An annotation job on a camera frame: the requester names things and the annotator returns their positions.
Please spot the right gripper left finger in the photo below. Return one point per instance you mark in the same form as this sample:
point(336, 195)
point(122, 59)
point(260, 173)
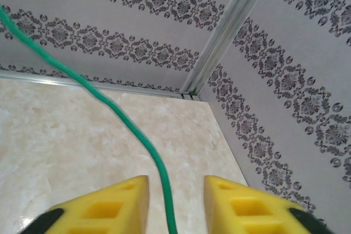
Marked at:
point(109, 212)

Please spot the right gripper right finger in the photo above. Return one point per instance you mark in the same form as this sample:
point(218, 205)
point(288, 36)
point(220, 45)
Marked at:
point(246, 212)

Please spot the aluminium frame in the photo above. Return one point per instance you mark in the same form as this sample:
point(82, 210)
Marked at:
point(225, 25)

